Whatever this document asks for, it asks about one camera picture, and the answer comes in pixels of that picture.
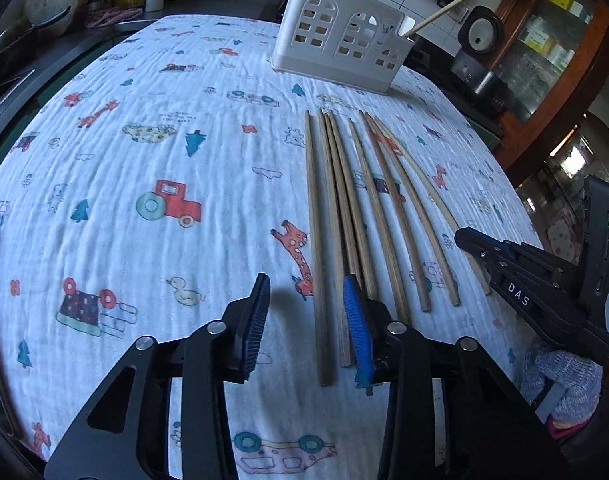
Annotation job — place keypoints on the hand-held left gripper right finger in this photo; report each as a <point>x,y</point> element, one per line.
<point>357,330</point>

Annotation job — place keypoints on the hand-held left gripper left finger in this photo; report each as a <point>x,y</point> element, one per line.
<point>252,330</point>

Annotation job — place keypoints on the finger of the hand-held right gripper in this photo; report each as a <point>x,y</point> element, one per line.
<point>531,256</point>
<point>477,245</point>

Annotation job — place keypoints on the white plastic utensil holder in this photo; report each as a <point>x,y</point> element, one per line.
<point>329,55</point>

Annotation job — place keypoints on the person's right hand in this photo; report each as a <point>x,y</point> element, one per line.
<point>566,380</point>

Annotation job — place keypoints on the pink spotted white cloth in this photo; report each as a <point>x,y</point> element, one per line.
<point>561,237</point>

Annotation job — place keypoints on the printed white blanket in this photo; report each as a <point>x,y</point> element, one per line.
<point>134,260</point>

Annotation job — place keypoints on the wooden glass-door cabinet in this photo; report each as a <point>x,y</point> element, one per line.
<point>549,50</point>

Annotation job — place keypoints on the black round speaker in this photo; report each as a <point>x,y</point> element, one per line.
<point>479,35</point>

